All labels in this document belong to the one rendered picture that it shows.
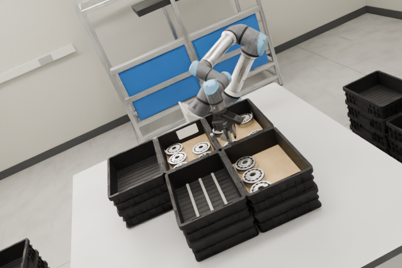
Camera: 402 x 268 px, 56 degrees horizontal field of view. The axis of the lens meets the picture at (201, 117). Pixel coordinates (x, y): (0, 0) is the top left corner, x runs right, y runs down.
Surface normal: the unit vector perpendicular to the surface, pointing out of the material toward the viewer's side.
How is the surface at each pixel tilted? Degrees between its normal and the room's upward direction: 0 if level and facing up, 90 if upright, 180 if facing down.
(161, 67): 90
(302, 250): 0
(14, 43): 90
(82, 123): 90
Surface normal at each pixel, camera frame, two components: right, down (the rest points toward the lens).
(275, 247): -0.33, -0.83
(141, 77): 0.29, 0.37
